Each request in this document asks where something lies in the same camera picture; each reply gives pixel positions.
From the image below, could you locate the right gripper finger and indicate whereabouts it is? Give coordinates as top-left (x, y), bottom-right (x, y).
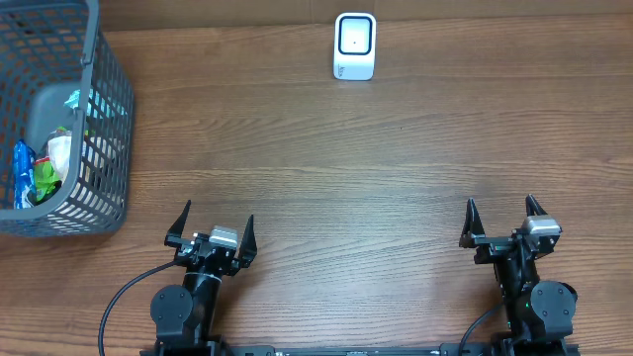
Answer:
top-left (525, 194), bottom-right (547, 217)
top-left (461, 198), bottom-right (486, 238)

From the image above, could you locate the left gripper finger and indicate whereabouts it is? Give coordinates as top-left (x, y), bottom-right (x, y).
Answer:
top-left (236, 214), bottom-right (259, 264)
top-left (166, 200), bottom-right (191, 240)

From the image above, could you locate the green snack packet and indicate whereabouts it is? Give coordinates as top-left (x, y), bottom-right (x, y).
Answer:
top-left (34, 127), bottom-right (72, 205)

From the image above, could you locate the beige wrapper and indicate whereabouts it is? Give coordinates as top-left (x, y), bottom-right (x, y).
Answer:
top-left (46, 135), bottom-right (72, 182)

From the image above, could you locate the teal white snack packet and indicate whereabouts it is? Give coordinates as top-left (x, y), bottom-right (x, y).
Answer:
top-left (64, 89), bottom-right (127, 119)

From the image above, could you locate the blue snack packet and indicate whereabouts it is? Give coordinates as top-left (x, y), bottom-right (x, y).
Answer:
top-left (13, 139), bottom-right (37, 210)

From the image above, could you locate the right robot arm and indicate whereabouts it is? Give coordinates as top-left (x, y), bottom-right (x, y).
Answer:
top-left (457, 194), bottom-right (580, 356)

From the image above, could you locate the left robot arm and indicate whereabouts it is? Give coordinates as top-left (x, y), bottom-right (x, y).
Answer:
top-left (143, 203), bottom-right (257, 356)

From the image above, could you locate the white barcode scanner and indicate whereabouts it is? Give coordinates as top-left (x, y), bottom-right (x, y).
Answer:
top-left (333, 12), bottom-right (377, 81)

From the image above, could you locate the grey plastic mesh basket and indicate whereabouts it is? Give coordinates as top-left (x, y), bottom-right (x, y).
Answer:
top-left (1, 1), bottom-right (135, 237)

